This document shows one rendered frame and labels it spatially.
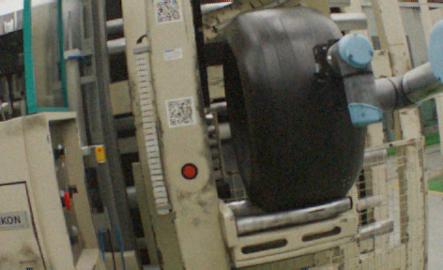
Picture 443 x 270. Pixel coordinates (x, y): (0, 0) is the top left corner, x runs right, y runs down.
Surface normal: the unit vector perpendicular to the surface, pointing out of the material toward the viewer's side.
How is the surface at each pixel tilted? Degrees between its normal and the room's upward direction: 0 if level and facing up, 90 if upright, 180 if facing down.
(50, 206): 90
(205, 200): 90
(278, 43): 56
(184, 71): 90
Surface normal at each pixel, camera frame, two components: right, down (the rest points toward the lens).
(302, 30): -0.01, -0.63
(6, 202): 0.11, 0.04
